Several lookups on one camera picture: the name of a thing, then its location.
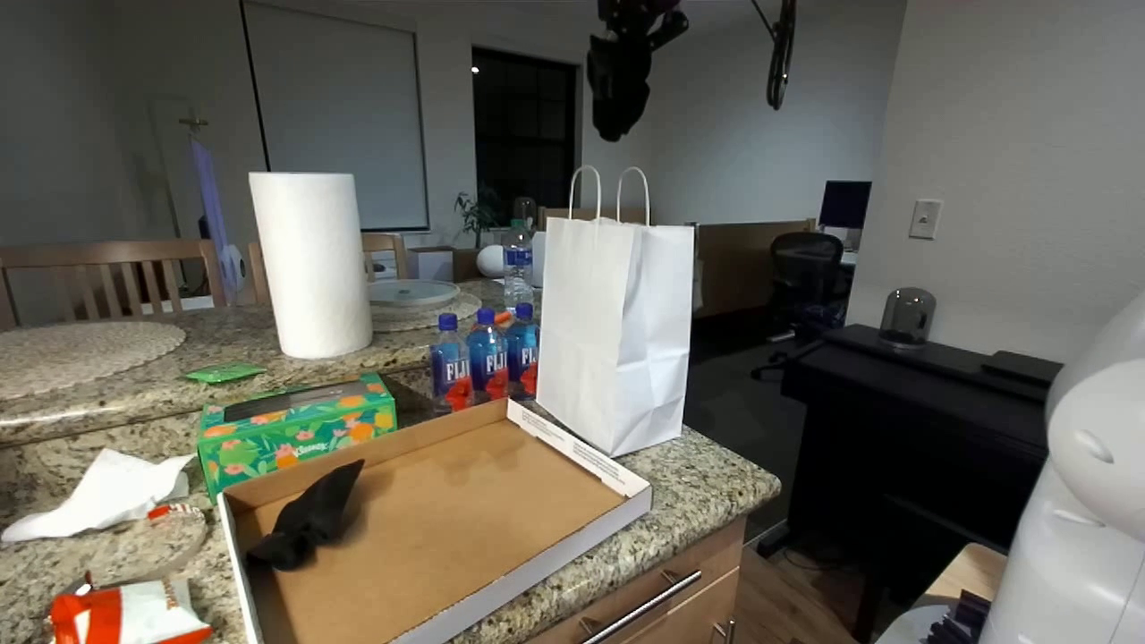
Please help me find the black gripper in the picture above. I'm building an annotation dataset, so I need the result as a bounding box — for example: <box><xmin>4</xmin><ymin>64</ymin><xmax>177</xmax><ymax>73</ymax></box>
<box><xmin>599</xmin><ymin>0</ymin><xmax>691</xmax><ymax>50</ymax></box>

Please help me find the black sock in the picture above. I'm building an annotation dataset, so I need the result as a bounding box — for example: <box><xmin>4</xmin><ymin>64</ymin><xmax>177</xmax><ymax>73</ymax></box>
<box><xmin>247</xmin><ymin>460</ymin><xmax>360</xmax><ymax>570</ymax></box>
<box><xmin>587</xmin><ymin>34</ymin><xmax>651</xmax><ymax>143</ymax></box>

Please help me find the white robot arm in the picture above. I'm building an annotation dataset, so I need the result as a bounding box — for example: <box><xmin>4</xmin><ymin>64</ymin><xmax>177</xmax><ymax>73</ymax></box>
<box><xmin>847</xmin><ymin>0</ymin><xmax>1145</xmax><ymax>644</ymax></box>

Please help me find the white paper bag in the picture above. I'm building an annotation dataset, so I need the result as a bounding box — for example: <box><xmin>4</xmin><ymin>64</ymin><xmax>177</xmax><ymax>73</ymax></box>
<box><xmin>537</xmin><ymin>197</ymin><xmax>693</xmax><ymax>455</ymax></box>

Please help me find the black office chair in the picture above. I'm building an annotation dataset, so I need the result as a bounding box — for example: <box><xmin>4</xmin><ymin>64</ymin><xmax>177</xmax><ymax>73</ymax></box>
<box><xmin>756</xmin><ymin>231</ymin><xmax>843</xmax><ymax>379</ymax></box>

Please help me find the white projector screen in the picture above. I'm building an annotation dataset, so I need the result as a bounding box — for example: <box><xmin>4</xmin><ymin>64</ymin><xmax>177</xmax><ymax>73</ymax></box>
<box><xmin>247</xmin><ymin>0</ymin><xmax>431</xmax><ymax>229</ymax></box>

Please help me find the white paper towel roll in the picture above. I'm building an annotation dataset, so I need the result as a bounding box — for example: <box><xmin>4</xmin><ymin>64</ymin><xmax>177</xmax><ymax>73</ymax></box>
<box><xmin>247</xmin><ymin>173</ymin><xmax>373</xmax><ymax>358</ymax></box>

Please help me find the black piano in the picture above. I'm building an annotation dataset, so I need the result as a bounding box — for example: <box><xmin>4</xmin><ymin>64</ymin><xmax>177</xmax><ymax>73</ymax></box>
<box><xmin>779</xmin><ymin>324</ymin><xmax>1059</xmax><ymax>593</ymax></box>

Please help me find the small green packet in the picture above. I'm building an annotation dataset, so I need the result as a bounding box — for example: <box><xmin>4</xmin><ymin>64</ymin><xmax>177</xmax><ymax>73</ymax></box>
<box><xmin>183</xmin><ymin>362</ymin><xmax>265</xmax><ymax>387</ymax></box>

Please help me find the cardboard tray box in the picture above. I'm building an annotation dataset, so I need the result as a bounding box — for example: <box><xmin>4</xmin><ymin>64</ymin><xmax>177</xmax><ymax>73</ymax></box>
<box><xmin>220</xmin><ymin>401</ymin><xmax>651</xmax><ymax>644</ymax></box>

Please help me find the green tissue box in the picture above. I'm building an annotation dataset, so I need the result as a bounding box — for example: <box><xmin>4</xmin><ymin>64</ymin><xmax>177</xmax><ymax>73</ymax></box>
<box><xmin>198</xmin><ymin>373</ymin><xmax>396</xmax><ymax>495</ymax></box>

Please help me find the wooden chair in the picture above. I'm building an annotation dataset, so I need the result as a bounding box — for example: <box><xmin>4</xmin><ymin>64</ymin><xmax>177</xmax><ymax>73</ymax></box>
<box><xmin>0</xmin><ymin>241</ymin><xmax>265</xmax><ymax>328</ymax></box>

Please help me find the round woven placemat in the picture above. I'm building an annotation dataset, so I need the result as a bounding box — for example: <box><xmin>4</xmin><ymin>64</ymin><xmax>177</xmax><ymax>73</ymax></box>
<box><xmin>0</xmin><ymin>317</ymin><xmax>185</xmax><ymax>401</ymax></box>

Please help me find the crumpled white napkin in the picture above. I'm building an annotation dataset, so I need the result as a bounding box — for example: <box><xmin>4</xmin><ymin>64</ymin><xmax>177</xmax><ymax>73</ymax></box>
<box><xmin>4</xmin><ymin>448</ymin><xmax>190</xmax><ymax>542</ymax></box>

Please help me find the orange white snack packet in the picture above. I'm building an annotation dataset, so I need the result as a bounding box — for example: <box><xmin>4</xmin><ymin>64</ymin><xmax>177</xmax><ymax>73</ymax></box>
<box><xmin>45</xmin><ymin>578</ymin><xmax>210</xmax><ymax>644</ymax></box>

